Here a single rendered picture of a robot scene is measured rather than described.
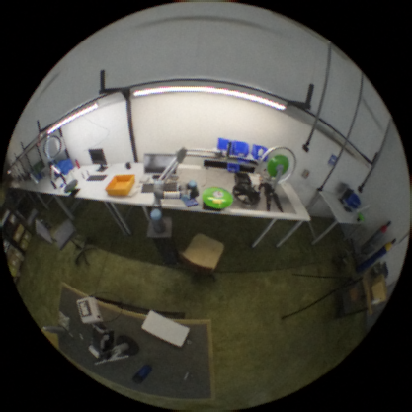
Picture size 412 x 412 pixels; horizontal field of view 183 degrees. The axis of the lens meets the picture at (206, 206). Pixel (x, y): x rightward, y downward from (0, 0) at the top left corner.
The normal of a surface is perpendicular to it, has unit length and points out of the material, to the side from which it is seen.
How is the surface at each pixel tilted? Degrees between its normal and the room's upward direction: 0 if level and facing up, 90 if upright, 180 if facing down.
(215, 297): 0
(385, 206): 90
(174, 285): 0
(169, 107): 90
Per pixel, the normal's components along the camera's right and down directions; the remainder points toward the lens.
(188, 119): -0.05, 0.73
